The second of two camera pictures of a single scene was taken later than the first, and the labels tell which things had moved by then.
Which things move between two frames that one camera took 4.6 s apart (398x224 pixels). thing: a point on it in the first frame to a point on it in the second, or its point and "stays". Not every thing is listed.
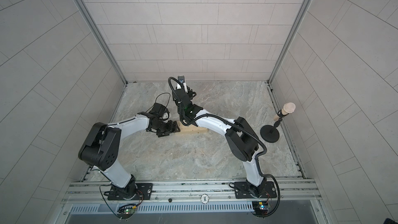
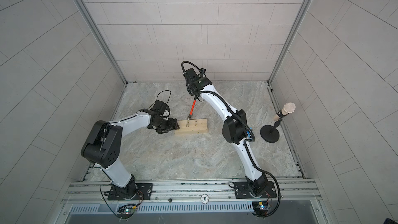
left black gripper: [170, 129] stays
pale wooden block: [192, 128] stays
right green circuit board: [261, 207] stays
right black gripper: [177, 96] to [192, 87]
